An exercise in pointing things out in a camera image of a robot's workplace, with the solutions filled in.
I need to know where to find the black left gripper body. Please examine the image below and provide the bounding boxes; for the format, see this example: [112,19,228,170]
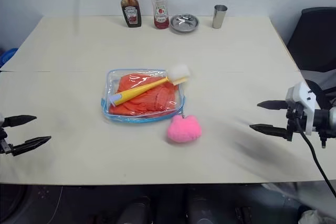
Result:
[0,126,13,155]

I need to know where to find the black office chair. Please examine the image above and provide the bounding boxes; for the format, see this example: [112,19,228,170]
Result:
[285,6,336,111]

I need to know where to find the blue object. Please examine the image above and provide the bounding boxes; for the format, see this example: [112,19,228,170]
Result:
[0,48,18,69]

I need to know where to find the orange-red cloth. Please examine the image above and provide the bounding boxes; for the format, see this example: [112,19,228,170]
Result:
[108,72,177,116]

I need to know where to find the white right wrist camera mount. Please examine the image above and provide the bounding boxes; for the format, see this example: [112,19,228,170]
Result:
[285,81,316,136]

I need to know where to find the crumpled white cloth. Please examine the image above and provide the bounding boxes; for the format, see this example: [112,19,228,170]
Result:
[298,209,325,224]

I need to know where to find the clear red sauce bottle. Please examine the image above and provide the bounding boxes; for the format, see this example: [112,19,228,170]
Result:
[151,0,170,30]

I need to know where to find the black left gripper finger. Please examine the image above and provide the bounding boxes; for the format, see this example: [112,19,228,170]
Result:
[2,114,37,128]
[11,136,52,156]

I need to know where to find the yellow white-headed brush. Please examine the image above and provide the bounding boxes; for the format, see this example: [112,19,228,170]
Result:
[109,63,192,107]

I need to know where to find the dark brown ketchup bottle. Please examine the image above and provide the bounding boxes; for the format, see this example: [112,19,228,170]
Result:
[118,0,143,28]

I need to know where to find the round steel bowl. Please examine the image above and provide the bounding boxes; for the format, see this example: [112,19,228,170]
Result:
[169,13,200,35]

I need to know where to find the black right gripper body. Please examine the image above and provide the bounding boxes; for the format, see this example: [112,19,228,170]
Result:
[285,102,308,142]

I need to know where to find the pink plush pompom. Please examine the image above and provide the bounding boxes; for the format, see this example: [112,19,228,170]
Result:
[167,114,203,144]

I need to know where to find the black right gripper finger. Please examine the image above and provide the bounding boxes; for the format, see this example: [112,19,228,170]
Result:
[257,100,289,111]
[249,123,289,138]

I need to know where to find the clear pouch with orange cloth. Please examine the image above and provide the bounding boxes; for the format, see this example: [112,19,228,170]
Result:
[100,68,187,124]

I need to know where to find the steel cup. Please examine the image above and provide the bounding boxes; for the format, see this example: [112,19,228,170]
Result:
[212,4,228,29]

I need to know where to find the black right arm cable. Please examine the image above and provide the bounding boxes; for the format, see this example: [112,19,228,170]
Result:
[295,118,336,199]

